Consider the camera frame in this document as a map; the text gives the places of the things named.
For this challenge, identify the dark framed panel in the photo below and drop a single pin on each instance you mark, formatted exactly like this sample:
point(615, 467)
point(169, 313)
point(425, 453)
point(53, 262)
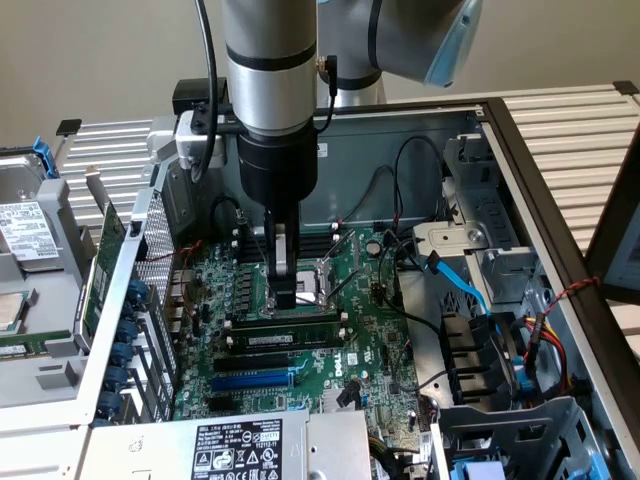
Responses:
point(620, 240)

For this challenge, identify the small silver heatsink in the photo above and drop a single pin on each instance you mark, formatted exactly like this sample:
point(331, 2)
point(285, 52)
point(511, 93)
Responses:
point(330, 400)

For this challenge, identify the silver power supply with label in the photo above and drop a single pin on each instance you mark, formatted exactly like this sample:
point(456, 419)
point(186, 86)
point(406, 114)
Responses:
point(150, 450)

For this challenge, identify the dark perforated drive cage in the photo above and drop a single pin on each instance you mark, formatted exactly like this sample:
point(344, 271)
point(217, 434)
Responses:
point(525, 425)

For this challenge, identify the metal locking lever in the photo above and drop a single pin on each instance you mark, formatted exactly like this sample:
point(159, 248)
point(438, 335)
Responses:
point(241, 217)

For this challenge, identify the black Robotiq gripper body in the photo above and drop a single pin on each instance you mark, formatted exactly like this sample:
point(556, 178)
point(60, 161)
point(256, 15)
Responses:
point(277, 165)

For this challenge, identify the white sticker label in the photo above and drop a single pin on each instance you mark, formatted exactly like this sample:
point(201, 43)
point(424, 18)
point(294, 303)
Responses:
point(324, 150)

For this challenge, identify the silver CPU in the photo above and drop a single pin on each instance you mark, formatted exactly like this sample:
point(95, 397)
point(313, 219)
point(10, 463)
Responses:
point(10, 310)

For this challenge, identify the black box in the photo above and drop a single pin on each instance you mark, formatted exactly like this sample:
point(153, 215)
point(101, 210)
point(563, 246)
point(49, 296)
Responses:
point(187, 95)

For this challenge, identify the open black PC case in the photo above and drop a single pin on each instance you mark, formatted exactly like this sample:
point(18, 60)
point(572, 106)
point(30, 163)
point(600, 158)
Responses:
point(350, 175)

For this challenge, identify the blue plastic latch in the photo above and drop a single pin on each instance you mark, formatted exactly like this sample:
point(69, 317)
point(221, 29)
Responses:
point(45, 155)

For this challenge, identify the short black expansion slot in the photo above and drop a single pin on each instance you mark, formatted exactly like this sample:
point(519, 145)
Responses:
point(221, 404)

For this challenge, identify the silver hard disk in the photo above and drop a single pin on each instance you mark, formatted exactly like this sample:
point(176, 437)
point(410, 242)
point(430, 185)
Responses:
point(25, 225)

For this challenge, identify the green Dell motherboard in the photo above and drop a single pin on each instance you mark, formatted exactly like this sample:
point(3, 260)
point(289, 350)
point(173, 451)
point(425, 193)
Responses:
point(370, 320)

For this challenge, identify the long black expansion slot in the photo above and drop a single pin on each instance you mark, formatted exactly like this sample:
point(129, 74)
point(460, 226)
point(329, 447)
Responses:
point(250, 362)

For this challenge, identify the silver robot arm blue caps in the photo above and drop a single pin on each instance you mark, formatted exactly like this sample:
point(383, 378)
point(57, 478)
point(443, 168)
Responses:
point(270, 75)

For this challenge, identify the black table clamp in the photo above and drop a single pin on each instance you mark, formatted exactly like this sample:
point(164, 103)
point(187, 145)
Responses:
point(69, 127)
point(625, 87)

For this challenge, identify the green graphics card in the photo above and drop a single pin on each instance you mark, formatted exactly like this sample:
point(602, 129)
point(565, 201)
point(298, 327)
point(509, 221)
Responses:
point(107, 240)

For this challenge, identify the blue card retention clip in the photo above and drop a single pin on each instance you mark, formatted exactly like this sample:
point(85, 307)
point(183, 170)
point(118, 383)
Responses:
point(107, 402)
point(136, 291)
point(127, 331)
point(116, 376)
point(121, 354)

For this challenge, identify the grey metal disk bay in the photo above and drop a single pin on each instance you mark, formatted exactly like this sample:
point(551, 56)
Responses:
point(495, 210)

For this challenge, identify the coin cell battery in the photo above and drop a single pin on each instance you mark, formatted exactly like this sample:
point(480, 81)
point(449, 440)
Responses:
point(372, 246)

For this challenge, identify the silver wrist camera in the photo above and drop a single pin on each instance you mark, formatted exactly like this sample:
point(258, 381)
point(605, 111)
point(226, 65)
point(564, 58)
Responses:
point(185, 140)

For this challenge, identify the CPU socket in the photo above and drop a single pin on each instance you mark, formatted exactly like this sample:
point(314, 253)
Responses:
point(312, 285)

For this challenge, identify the grey parts rack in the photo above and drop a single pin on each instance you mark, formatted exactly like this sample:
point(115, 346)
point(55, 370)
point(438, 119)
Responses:
point(55, 200)

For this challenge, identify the blue expansion slot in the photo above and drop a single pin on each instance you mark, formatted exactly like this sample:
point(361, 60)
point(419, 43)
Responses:
point(250, 382)

